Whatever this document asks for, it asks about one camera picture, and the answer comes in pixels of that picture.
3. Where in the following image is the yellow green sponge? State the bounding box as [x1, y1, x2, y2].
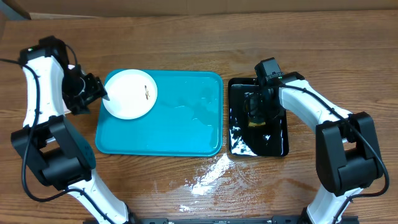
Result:
[248, 121, 266, 127]

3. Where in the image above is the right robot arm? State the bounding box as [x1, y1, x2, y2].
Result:
[244, 58, 390, 223]

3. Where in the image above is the white plate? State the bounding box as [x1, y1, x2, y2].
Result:
[103, 69, 158, 119]

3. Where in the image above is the teal plastic tray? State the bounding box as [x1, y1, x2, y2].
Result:
[95, 70, 223, 157]

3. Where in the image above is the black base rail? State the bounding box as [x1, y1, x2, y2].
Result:
[82, 214, 361, 224]

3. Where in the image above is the black rectangular tray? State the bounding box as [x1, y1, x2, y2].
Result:
[228, 78, 289, 157]

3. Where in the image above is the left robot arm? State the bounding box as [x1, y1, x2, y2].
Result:
[11, 36, 134, 223]

